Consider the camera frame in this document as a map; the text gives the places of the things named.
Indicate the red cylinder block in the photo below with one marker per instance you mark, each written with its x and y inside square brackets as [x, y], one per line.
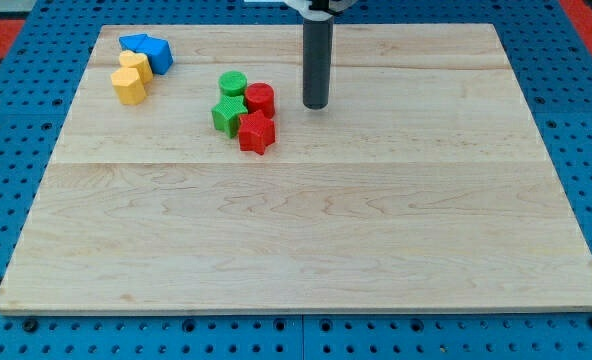
[260, 97]

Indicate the light wooden board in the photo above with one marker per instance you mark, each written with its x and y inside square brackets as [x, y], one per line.
[423, 187]

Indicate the blue triangle block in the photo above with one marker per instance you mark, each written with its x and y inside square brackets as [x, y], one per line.
[132, 42]

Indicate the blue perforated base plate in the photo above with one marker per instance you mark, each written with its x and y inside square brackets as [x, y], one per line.
[38, 79]

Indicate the blue pentagon block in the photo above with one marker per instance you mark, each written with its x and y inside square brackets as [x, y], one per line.
[158, 52]

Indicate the red star block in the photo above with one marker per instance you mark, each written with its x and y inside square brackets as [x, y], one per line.
[256, 132]

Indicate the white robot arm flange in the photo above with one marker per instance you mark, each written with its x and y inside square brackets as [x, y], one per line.
[319, 10]

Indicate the yellow hexagon block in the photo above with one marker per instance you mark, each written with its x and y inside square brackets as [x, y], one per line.
[128, 86]

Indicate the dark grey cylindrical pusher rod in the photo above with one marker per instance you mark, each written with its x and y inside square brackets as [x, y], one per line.
[317, 54]

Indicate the green cylinder block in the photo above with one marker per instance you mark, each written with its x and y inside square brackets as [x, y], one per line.
[232, 83]

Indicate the yellow heart block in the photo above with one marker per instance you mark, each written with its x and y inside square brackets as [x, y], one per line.
[138, 61]

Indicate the green star block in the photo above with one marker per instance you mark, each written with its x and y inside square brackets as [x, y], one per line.
[225, 114]

